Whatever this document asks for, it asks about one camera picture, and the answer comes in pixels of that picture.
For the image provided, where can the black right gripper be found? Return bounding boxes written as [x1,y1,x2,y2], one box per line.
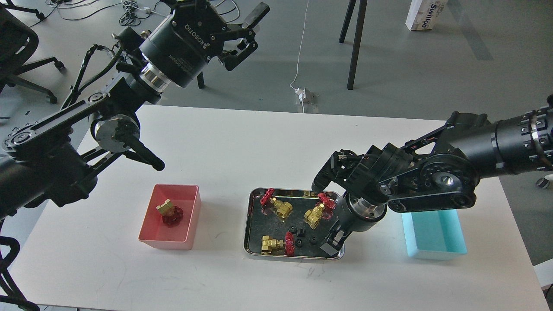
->
[320,192,387,258]

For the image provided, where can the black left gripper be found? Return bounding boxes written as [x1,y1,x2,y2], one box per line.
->
[140,0,270,87]

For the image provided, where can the brass valve red handle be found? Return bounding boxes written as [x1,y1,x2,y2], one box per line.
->
[261,232,296,257]
[156,199,184,228]
[303,193,336,229]
[260,188,293,221]

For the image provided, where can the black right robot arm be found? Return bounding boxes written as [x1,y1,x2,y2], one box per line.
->
[312,96,553,256]

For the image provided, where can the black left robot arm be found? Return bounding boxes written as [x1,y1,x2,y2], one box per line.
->
[0,0,270,220]

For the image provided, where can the blue plastic box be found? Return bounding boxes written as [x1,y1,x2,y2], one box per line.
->
[402,210,467,260]

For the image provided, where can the pink plastic box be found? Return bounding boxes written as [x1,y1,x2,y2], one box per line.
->
[138,184,201,250]

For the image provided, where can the white cardboard box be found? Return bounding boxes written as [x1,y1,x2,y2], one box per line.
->
[405,0,448,30]

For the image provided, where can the black table leg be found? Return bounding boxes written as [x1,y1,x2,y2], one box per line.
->
[196,72,205,90]
[338,0,368,90]

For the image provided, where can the metal tray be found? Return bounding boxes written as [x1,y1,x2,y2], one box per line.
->
[244,188,344,260]

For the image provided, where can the white power adapter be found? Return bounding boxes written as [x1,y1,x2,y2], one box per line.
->
[294,87,316,105]

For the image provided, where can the black office chair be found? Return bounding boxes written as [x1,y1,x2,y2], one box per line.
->
[0,4,64,104]

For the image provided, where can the brass valve red handle top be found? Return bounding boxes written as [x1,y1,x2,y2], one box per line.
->
[260,188,293,221]

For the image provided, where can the brass valve red handle bottom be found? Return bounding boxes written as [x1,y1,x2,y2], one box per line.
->
[261,232,296,257]

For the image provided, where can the black floor cables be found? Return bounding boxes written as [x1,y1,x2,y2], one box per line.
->
[45,0,173,27]

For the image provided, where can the white cable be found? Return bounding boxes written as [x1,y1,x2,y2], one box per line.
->
[289,0,310,114]

